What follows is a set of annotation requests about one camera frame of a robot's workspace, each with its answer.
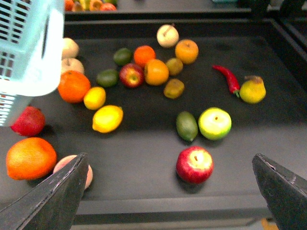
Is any white pear left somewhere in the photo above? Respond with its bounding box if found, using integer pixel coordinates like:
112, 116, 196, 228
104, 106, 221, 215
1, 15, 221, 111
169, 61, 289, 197
62, 38, 79, 59

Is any orange grapefruit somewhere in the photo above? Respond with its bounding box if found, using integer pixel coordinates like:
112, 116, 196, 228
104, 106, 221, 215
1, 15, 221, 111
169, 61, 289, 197
6, 137, 57, 180

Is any yellow green pear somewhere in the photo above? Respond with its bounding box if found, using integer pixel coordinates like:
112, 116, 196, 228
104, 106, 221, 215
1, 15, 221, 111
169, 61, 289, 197
239, 75, 266, 104

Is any green apple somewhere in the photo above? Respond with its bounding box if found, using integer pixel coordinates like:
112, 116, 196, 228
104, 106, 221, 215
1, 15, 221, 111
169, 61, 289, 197
198, 107, 232, 141

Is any small yellow lemon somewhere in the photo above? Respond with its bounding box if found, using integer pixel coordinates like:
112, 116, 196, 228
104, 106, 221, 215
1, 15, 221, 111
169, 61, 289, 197
83, 86, 106, 110

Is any brown kiwi lower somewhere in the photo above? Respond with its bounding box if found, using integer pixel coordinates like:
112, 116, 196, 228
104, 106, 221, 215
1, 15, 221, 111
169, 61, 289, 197
163, 79, 185, 99

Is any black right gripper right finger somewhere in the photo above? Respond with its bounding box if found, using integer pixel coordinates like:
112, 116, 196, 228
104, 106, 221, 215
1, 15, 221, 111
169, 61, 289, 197
252, 154, 307, 230

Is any green lime upper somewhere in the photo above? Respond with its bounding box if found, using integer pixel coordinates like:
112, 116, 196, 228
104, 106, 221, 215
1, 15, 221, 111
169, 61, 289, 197
113, 48, 133, 66

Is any white pear with stem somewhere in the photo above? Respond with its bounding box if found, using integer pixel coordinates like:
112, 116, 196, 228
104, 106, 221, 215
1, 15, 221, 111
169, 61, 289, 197
156, 24, 179, 48

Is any large orange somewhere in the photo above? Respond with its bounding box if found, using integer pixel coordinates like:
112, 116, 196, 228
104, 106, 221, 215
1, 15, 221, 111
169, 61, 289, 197
58, 70, 91, 104

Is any red pomegranate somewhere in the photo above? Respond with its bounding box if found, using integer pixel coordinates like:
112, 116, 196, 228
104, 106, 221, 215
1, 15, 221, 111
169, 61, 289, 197
11, 106, 46, 137

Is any orange near tray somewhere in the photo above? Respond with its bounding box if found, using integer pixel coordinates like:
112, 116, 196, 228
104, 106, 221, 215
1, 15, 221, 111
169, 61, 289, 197
133, 46, 156, 68

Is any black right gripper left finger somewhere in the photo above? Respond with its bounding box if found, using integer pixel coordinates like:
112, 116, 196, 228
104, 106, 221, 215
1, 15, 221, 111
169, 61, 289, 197
0, 153, 89, 230

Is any green lime lower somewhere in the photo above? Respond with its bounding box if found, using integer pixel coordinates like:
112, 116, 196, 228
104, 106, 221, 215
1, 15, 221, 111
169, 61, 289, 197
96, 69, 119, 88

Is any black metal shelf rack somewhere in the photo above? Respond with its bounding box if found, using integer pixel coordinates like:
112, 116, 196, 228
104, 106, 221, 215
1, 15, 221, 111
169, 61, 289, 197
0, 0, 307, 230

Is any green avocado lime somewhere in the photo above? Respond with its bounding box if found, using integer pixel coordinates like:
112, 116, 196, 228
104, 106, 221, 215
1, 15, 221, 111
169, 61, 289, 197
176, 111, 198, 142

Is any red chili pepper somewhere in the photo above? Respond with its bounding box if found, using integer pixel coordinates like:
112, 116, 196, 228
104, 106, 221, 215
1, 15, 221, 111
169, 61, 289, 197
212, 65, 240, 98

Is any pink peach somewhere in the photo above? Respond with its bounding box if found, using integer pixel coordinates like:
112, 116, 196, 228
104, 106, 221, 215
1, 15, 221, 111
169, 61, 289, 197
53, 155, 94, 190

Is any yellow apple right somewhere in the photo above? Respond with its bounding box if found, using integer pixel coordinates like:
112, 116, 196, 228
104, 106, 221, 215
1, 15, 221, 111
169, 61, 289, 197
175, 39, 199, 65

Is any orange yellow persimmon fruit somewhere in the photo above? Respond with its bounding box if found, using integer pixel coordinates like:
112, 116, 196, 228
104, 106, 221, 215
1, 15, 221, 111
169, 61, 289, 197
144, 59, 169, 86

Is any red yellow apple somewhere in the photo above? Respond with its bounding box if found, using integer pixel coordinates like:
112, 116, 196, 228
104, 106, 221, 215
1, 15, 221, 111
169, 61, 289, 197
119, 63, 144, 88

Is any light blue shopping basket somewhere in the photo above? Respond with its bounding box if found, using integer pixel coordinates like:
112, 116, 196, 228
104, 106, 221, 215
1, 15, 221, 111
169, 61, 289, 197
0, 0, 64, 127

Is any red apple front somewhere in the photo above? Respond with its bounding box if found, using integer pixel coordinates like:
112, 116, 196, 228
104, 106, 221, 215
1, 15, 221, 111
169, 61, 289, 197
176, 146, 214, 184

